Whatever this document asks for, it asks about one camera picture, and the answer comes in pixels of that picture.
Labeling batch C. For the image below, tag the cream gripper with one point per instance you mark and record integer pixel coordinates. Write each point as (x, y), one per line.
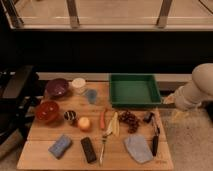
(169, 99)

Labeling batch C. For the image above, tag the green plastic tray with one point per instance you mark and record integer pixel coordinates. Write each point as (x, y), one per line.
(133, 91)

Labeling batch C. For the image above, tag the purple bowl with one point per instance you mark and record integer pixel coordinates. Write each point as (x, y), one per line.
(57, 87)

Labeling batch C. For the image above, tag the blue sponge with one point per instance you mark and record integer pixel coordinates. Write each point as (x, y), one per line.
(60, 146)

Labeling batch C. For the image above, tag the red bowl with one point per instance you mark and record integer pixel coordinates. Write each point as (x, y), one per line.
(47, 111)

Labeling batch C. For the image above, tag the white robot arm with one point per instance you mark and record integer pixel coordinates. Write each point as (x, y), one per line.
(194, 92)

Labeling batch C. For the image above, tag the orange carrot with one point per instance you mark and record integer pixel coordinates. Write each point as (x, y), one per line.
(102, 119)

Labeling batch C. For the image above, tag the grey blue cloth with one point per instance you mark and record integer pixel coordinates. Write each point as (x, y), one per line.
(137, 147)

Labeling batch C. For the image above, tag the black striped ball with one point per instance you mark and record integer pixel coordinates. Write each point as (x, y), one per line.
(70, 116)

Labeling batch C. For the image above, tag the white plastic cup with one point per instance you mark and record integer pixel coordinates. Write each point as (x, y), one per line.
(79, 85)

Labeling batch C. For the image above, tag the black chair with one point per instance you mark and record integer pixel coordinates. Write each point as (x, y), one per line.
(18, 91)

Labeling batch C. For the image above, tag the black handled knife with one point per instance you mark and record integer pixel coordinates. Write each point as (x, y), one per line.
(155, 139)

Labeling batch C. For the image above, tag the bunch of dark grapes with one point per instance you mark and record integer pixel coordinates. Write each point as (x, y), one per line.
(131, 120)

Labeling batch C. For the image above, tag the orange fruit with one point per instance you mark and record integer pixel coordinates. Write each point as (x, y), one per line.
(84, 123)

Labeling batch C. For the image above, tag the yellow banana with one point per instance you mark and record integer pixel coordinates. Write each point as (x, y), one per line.
(113, 127)

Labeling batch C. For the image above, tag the clear blue plastic cup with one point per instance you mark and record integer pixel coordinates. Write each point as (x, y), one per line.
(91, 95)

